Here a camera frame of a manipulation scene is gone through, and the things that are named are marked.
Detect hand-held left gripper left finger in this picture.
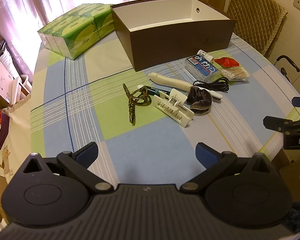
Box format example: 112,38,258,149
21,142,114,194

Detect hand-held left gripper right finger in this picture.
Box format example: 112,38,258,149
180,142,274,194

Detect brown velvet scrunchie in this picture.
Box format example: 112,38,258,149
186,85,213,117

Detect black cable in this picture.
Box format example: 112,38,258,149
193,77,230,93

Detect green lip gel tube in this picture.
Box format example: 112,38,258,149
137,84,171,97

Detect cream pen-shaped device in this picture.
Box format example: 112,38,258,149
149,72,198,92

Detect blue label clear plastic box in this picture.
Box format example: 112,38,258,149
185,54,222,82

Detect brown storage box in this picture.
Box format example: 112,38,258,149
111,0,237,72

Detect plaid tablecloth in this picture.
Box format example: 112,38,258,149
30,27,300,188

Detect white hair claw clip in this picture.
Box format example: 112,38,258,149
153,88,195,128

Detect white brush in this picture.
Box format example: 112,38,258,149
203,87,223,102

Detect cotton swab pack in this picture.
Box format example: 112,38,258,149
220,67,250,82

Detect cream embroidered cloth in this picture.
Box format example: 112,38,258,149
0,92,33,183

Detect red packet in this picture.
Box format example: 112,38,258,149
213,57,240,68

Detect dark brown tray box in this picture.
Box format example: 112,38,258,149
0,112,10,155

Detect chair with quilted cover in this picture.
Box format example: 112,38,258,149
226,0,288,57

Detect white cardboard box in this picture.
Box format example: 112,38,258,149
0,47,33,105

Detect green tissue multipack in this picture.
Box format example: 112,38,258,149
37,4,115,60

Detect pink lace curtain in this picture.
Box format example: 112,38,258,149
0,0,129,80

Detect black metal handle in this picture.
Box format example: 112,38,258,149
276,55,300,83

